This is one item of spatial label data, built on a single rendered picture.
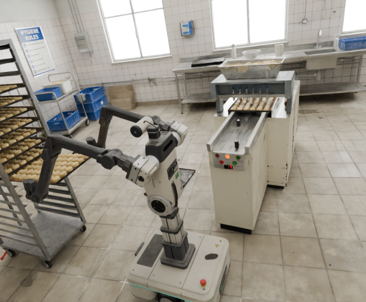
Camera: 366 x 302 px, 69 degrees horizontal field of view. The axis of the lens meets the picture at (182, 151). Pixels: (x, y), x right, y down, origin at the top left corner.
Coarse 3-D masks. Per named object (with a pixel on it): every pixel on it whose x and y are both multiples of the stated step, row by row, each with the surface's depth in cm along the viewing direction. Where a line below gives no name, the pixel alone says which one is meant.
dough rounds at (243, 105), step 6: (240, 102) 274; (246, 102) 268; (252, 102) 264; (258, 102) 261; (264, 102) 258; (270, 102) 255; (234, 108) 256; (240, 108) 253; (246, 108) 250; (252, 108) 248; (258, 108) 246; (264, 108) 244; (270, 108) 247
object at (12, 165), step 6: (30, 150) 223; (36, 150) 221; (42, 150) 219; (18, 156) 215; (24, 156) 213; (30, 156) 211; (36, 156) 214; (12, 162) 208; (18, 162) 206; (24, 162) 204; (6, 168) 198; (12, 168) 200
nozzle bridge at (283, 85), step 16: (224, 80) 253; (240, 80) 244; (256, 80) 236; (272, 80) 228; (288, 80) 223; (224, 96) 257; (240, 96) 251; (256, 96) 244; (272, 96) 238; (288, 96) 229; (288, 112) 246
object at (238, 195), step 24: (240, 120) 248; (216, 144) 212; (240, 144) 206; (264, 144) 241; (216, 168) 212; (264, 168) 253; (216, 192) 224; (240, 192) 213; (264, 192) 266; (216, 216) 237; (240, 216) 225
